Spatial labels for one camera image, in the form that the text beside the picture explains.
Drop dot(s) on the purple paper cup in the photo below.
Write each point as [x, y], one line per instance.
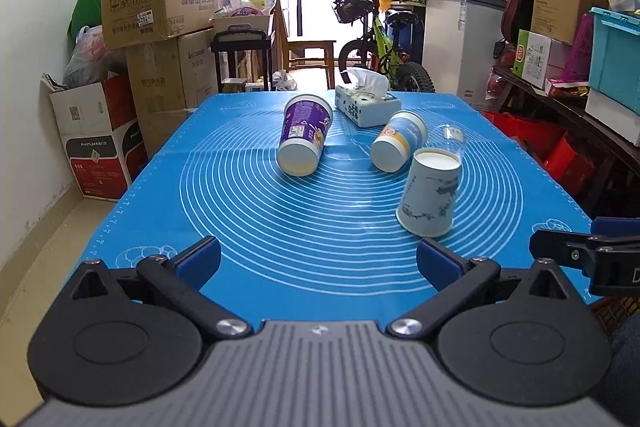
[304, 134]

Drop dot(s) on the teal plastic crate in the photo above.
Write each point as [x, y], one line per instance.
[615, 52]

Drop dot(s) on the red gift box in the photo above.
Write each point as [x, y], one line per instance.
[570, 162]

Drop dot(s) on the blue silicone mat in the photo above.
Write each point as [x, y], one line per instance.
[310, 217]

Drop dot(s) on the person's leg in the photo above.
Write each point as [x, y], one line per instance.
[625, 357]

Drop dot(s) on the black trolley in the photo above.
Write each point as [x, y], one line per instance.
[242, 42]

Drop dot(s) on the plastic bag with red contents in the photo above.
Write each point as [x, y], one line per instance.
[90, 57]

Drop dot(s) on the white chest freezer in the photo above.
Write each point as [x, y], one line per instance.
[457, 47]

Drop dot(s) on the green bicycle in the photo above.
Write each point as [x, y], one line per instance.
[387, 52]

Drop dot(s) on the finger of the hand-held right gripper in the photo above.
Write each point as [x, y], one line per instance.
[555, 244]
[615, 225]

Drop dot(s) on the tall brown cardboard box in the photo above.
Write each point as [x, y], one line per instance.
[165, 92]

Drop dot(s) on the white storage box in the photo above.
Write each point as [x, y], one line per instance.
[612, 114]

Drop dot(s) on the green bag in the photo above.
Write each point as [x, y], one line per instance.
[85, 9]

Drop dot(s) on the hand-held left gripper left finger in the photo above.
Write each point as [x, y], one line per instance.
[199, 260]

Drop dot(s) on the red gift bag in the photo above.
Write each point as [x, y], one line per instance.
[525, 132]

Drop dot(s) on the clear plastic cup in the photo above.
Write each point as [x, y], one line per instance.
[454, 136]

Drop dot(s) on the pink plastic basket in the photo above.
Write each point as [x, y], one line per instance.
[582, 42]

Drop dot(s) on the red and white printer box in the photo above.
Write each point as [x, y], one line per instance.
[97, 142]

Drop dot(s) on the patterned tissue box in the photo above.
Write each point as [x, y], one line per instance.
[365, 104]

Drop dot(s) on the orange and blue paper cup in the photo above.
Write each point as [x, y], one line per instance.
[397, 142]

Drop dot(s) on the wooden chair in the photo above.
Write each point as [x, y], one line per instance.
[307, 47]

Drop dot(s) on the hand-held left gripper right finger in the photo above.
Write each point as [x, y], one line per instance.
[439, 263]

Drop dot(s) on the white blue-patterned paper cup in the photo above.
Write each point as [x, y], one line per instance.
[430, 194]

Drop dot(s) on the dark wooden side table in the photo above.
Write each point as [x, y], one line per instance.
[575, 112]

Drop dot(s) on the green and white carton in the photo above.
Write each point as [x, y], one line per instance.
[537, 57]

